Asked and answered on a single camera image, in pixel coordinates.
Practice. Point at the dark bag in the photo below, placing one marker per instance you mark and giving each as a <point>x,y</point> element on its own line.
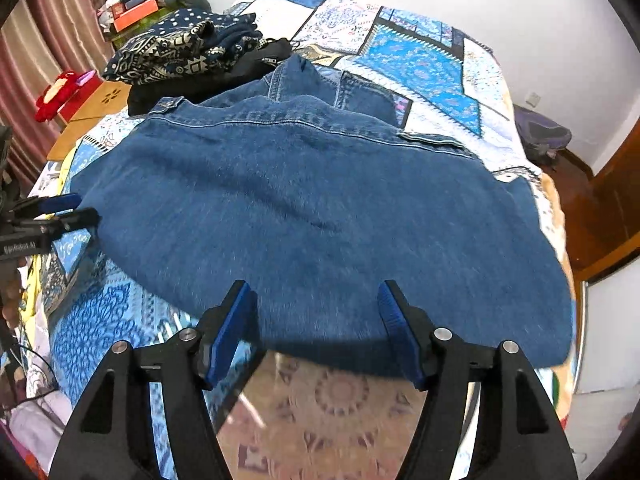
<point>542,135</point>

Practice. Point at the striped brown curtain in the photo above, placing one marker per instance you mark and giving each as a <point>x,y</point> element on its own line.
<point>55,35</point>

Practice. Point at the navy patterned folded clothes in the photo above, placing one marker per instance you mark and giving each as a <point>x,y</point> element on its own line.
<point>175,45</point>

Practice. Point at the green patterned table cover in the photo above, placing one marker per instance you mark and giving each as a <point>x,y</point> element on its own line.
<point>140,27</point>

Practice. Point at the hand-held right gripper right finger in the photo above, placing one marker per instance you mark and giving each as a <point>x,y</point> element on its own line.
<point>400,335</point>

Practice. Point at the orange box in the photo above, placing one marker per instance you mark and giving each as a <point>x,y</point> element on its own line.
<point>135,14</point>

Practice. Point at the wooden room door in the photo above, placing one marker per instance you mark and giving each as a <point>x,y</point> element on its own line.
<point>607,210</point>

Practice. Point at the blue denim jacket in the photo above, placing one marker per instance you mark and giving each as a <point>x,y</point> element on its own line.
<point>320,220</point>

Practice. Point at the beige patterned blanket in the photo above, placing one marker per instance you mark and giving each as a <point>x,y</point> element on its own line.
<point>325,420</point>

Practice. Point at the wooden lap desk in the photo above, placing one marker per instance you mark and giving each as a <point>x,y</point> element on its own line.
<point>87,120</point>

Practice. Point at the white wall socket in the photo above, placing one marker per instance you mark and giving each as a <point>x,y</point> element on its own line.
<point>534,98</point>

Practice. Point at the blue patchwork bedspread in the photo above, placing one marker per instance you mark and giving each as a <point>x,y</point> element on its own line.
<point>425,55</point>

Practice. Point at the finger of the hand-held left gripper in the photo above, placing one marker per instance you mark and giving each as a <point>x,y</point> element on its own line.
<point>75,220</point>
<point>60,202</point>

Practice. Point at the red plush toy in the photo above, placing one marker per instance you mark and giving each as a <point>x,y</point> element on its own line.
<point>57,97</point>

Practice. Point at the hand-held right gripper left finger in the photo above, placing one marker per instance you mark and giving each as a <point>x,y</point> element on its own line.
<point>230,332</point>

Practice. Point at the black folded cloth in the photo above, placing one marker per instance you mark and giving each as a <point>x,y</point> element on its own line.
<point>240,72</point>

